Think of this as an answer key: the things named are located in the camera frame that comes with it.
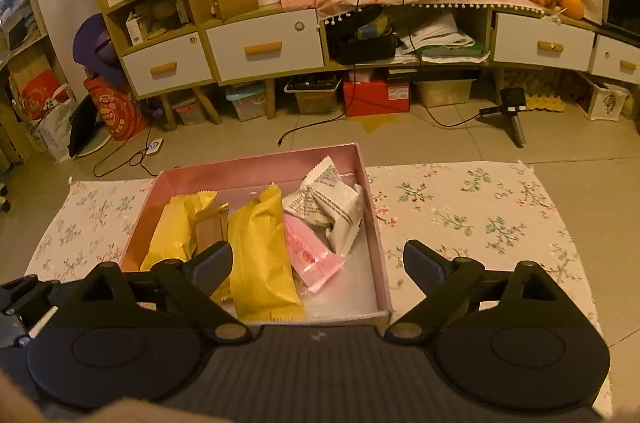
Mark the gold long snack packet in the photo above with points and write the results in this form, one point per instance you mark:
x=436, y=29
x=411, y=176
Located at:
x=212, y=228

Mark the wooden storage rack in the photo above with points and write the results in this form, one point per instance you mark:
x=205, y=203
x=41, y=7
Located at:
x=52, y=53

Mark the white printed shopping bag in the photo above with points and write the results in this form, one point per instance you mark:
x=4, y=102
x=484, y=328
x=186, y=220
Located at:
x=52, y=133

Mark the black camera on tripod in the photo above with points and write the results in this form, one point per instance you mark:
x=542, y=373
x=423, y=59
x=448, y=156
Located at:
x=510, y=100

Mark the purple fabric bundle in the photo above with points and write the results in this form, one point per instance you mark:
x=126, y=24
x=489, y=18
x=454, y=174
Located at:
x=95, y=53

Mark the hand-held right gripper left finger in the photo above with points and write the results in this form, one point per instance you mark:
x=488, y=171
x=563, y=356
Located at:
x=212, y=263

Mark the pink snack packet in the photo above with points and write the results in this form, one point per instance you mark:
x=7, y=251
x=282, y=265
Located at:
x=312, y=258

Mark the white round plate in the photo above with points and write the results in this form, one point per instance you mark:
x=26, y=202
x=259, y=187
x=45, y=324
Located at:
x=100, y=146

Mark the dark-lidded clear storage bin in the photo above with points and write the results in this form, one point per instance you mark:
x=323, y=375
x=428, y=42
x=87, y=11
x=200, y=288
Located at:
x=312, y=95

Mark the pink cardboard box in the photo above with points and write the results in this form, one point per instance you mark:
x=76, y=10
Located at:
x=357, y=298

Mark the wide clear storage bin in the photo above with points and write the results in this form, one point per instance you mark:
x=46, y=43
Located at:
x=442, y=92

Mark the white leaf-print box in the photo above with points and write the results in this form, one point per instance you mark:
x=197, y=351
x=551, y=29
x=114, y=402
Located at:
x=607, y=100

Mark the orange fruit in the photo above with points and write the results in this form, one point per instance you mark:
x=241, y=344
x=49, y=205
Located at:
x=572, y=5

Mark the long wooden sideboard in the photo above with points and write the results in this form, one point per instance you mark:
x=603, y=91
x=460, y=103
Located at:
x=325, y=48

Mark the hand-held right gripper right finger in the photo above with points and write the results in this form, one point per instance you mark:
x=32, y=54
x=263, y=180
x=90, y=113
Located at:
x=425, y=263

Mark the floral tablecloth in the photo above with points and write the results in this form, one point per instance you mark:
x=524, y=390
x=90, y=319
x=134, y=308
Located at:
x=475, y=213

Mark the yellow egg tray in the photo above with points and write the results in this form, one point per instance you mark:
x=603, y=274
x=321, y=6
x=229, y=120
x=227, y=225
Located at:
x=542, y=103

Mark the small white carton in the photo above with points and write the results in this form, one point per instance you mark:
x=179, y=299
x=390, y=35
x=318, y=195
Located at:
x=134, y=30

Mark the blue-lidded clear storage bin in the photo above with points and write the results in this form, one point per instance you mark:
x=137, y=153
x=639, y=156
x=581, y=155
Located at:
x=247, y=103

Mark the red paper bag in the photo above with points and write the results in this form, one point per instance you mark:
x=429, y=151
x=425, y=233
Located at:
x=40, y=90

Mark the black flat board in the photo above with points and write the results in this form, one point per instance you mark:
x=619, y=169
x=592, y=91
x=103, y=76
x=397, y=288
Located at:
x=82, y=128

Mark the red cardboard box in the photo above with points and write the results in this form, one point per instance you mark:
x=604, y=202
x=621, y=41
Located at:
x=375, y=98

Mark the small clear storage bin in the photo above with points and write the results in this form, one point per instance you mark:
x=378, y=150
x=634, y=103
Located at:
x=190, y=110

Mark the white floor device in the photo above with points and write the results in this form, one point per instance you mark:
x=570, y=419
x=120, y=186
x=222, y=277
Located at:
x=155, y=146

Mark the wooden open box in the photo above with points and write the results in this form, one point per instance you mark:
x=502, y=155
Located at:
x=235, y=3

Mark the orange printed bag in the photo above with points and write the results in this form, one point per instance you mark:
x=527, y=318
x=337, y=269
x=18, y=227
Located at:
x=115, y=108

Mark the black bag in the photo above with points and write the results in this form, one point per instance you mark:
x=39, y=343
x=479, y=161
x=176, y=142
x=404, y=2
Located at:
x=365, y=48

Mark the medium yellow snack packet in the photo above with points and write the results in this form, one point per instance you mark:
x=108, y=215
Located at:
x=170, y=228

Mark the large yellow snack packet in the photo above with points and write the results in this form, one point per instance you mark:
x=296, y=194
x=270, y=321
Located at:
x=260, y=263

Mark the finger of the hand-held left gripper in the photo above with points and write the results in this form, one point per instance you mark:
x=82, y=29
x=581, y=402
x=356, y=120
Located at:
x=25, y=295

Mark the stack of papers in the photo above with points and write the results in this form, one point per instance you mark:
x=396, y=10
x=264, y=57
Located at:
x=435, y=33

